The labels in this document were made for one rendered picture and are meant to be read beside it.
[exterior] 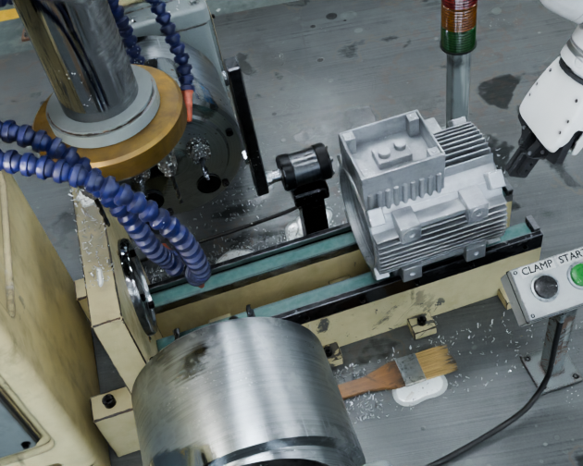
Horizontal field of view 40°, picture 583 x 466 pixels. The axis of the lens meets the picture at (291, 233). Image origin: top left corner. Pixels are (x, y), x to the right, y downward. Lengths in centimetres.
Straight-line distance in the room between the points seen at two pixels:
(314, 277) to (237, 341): 43
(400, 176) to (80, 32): 47
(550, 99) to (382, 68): 74
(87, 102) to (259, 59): 101
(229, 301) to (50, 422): 37
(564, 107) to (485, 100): 63
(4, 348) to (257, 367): 29
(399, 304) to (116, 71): 61
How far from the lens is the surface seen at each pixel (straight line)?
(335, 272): 133
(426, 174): 111
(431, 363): 129
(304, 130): 167
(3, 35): 382
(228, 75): 112
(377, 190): 109
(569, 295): 107
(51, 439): 116
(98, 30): 86
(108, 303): 102
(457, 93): 152
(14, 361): 100
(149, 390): 95
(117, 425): 122
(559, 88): 110
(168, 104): 94
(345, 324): 127
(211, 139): 129
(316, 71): 181
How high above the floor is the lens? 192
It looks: 49 degrees down
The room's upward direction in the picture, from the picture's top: 12 degrees counter-clockwise
